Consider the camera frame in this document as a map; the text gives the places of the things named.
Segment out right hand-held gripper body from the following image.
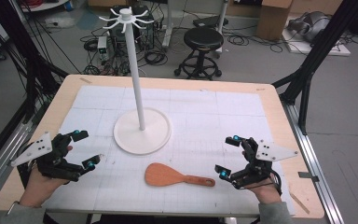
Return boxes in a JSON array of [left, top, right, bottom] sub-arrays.
[[230, 136, 300, 190]]

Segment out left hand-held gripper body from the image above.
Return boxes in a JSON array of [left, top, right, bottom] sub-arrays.
[[9, 131, 86, 183]]

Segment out white hook stand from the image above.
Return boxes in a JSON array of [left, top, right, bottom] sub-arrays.
[[98, 7, 172, 156]]

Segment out wooden rice spatula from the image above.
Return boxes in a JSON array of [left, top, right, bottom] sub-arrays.
[[145, 161, 216, 189]]

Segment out person's left hand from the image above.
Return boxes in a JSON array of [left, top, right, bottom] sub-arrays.
[[19, 167, 73, 209]]

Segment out person's right hand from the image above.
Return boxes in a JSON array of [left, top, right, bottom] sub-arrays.
[[244, 175, 282, 205]]

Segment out white grid mat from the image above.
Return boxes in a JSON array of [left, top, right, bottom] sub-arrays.
[[43, 84, 296, 217]]

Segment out thin wooden strip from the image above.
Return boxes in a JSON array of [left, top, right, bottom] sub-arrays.
[[288, 190, 310, 216]]

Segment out small grey power unit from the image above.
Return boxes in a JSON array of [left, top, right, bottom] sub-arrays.
[[96, 35, 109, 62]]

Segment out black round stool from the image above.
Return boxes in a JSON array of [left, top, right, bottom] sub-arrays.
[[173, 27, 226, 81]]

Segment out white floor board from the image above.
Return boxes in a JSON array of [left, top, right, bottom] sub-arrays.
[[282, 29, 352, 57]]

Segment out black computer tower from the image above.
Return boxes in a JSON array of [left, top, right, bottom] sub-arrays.
[[108, 4, 155, 52]]

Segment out black flat case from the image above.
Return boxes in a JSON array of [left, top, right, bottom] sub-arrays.
[[193, 15, 229, 29]]

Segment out cardboard box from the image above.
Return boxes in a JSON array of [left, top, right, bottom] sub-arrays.
[[255, 0, 294, 41]]

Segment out grey bag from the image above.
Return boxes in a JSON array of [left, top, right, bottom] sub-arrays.
[[287, 10, 332, 43]]

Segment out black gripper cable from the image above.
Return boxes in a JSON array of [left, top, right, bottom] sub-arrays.
[[245, 169, 283, 196], [16, 161, 34, 189]]

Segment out black table bracket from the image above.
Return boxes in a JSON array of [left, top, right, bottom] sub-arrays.
[[297, 171, 320, 183]]

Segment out aluminium rail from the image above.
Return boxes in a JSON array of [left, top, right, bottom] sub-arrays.
[[0, 119, 34, 203], [282, 101, 345, 224]]

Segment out black floor cable bundle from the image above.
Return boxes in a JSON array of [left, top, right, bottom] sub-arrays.
[[226, 29, 285, 54], [79, 27, 170, 77]]

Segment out black metal frame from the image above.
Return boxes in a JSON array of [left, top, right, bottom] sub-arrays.
[[0, 0, 70, 125], [271, 0, 358, 135]]

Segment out white stand post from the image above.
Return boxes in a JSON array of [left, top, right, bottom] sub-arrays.
[[215, 0, 229, 58], [162, 0, 173, 49]]

